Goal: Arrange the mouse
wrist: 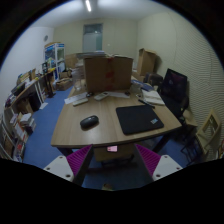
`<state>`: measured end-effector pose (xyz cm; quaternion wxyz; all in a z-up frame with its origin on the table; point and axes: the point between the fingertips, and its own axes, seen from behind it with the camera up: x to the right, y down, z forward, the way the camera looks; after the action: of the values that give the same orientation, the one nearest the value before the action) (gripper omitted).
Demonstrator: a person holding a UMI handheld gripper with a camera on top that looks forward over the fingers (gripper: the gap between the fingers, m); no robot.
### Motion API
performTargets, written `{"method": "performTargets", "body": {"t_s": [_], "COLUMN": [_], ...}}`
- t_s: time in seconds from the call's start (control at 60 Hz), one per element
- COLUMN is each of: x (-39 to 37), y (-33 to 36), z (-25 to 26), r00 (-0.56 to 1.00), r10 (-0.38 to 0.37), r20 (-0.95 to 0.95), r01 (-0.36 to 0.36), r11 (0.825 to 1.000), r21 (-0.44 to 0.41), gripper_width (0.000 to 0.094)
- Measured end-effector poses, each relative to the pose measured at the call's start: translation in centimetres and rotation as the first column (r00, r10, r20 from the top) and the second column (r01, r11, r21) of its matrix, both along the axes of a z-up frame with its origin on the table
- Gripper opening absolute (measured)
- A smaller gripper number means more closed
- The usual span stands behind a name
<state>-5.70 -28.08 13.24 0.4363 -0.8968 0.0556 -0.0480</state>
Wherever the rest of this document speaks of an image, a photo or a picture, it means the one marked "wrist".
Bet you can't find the wooden desk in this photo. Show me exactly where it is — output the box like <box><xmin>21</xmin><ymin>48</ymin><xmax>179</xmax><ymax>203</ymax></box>
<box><xmin>50</xmin><ymin>79</ymin><xmax>183</xmax><ymax>164</ymax></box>

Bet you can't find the ceiling light tube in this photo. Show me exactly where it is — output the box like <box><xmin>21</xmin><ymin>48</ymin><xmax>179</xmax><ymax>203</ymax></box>
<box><xmin>85</xmin><ymin>0</ymin><xmax>92</xmax><ymax>12</ymax></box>

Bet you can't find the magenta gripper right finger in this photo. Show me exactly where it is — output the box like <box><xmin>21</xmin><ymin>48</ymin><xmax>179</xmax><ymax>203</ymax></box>
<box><xmin>135</xmin><ymin>144</ymin><xmax>182</xmax><ymax>181</ymax></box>

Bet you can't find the black computer mouse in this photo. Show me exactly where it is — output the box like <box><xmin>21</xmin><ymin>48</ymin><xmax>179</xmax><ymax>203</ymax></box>
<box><xmin>80</xmin><ymin>115</ymin><xmax>99</xmax><ymax>129</ymax></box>

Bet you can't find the side shelf desk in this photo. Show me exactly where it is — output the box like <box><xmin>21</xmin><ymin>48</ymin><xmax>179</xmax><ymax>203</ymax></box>
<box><xmin>3</xmin><ymin>69</ymin><xmax>55</xmax><ymax>113</ymax></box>

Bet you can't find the white remote control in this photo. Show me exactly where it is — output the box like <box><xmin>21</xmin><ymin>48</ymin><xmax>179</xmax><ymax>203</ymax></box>
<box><xmin>94</xmin><ymin>92</ymin><xmax>109</xmax><ymax>101</ymax></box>

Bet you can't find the grey door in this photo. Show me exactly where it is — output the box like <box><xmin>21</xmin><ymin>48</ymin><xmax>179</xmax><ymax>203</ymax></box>
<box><xmin>83</xmin><ymin>24</ymin><xmax>103</xmax><ymax>52</ymax></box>

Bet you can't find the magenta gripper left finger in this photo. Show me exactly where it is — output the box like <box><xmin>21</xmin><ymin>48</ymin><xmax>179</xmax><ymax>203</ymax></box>
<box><xmin>44</xmin><ymin>145</ymin><xmax>93</xmax><ymax>186</ymax></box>

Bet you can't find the beige wooden chair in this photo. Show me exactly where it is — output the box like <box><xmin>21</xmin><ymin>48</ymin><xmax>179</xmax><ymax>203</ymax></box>
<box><xmin>196</xmin><ymin>109</ymin><xmax>222</xmax><ymax>154</ymax></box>

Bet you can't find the upright cardboard box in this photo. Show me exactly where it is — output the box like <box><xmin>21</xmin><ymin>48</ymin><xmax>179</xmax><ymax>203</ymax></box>
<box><xmin>137</xmin><ymin>48</ymin><xmax>157</xmax><ymax>76</ymax></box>

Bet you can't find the cardboard box on floor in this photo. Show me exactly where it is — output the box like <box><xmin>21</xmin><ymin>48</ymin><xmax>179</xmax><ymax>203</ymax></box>
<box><xmin>56</xmin><ymin>78</ymin><xmax>73</xmax><ymax>91</ymax></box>

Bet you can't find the blue white display fridge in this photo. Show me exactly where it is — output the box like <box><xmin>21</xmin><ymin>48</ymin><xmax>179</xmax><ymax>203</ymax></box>
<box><xmin>44</xmin><ymin>42</ymin><xmax>65</xmax><ymax>80</ymax></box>

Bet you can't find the low book shelf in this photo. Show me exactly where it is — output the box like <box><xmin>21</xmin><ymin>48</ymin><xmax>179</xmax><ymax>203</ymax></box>
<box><xmin>0</xmin><ymin>113</ymin><xmax>36</xmax><ymax>162</ymax></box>

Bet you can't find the white keyboard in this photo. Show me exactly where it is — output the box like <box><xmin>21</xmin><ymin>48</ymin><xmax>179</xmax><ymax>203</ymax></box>
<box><xmin>73</xmin><ymin>98</ymin><xmax>89</xmax><ymax>106</ymax></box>

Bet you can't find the large cardboard box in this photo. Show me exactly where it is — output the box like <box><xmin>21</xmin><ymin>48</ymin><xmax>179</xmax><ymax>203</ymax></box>
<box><xmin>84</xmin><ymin>56</ymin><xmax>133</xmax><ymax>93</ymax></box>

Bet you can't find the black pen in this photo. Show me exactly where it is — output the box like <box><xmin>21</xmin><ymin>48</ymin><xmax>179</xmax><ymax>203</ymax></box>
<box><xmin>138</xmin><ymin>99</ymin><xmax>155</xmax><ymax>109</ymax></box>

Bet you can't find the black mouse pad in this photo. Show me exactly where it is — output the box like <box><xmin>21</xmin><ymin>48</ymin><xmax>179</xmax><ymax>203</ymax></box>
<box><xmin>116</xmin><ymin>105</ymin><xmax>164</xmax><ymax>135</ymax></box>

